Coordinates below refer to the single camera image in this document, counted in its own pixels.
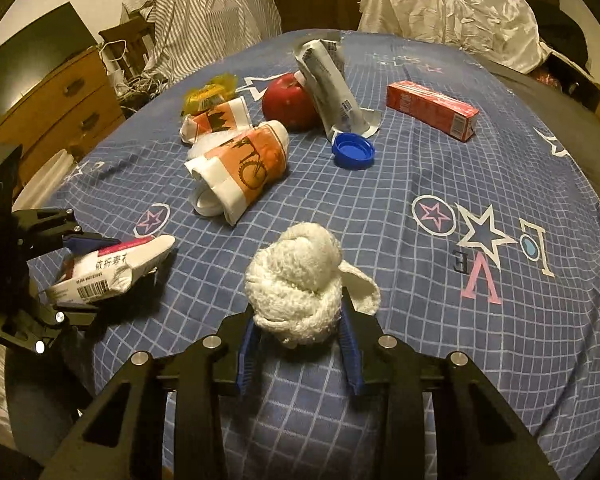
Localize white red carton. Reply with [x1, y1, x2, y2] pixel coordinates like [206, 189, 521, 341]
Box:
[45, 235, 175, 304]

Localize orange bicycle paper cup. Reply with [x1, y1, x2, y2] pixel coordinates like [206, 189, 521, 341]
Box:
[185, 120, 289, 226]

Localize white knitted cloth ball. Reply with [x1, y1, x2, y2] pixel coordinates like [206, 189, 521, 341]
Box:
[245, 222, 380, 348]

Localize silver foil snack bag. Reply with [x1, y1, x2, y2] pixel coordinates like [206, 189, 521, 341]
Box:
[294, 34, 380, 143]

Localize white plastic trash bucket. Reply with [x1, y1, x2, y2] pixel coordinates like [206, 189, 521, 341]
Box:
[12, 148, 76, 212]

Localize wooden chest of drawers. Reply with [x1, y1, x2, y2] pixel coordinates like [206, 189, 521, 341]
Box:
[0, 47, 124, 184]

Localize black flat monitor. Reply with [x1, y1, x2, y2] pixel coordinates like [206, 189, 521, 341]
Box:
[0, 2, 96, 119]

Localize yellow candy wrapper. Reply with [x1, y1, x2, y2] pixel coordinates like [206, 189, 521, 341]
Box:
[182, 73, 237, 116]

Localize blue checked bed sheet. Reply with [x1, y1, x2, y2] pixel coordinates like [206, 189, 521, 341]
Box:
[53, 32, 600, 479]

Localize red apple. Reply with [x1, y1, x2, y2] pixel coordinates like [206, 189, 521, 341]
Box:
[261, 73, 320, 132]

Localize striped grey white shirt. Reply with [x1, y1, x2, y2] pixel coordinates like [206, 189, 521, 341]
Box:
[122, 0, 282, 84]

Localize blue plastic bottle cap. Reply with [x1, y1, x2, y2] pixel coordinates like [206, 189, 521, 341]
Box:
[332, 132, 375, 170]

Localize red rectangular carton box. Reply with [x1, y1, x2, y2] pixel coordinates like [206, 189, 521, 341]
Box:
[386, 80, 479, 142]

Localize grey blanket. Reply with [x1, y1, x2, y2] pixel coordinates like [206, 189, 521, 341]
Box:
[475, 54, 600, 198]

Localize white crumpled plastic cover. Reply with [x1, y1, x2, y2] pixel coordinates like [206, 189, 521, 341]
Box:
[356, 0, 556, 75]

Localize tangled white cables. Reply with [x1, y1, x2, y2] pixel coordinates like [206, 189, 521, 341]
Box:
[99, 39, 171, 109]

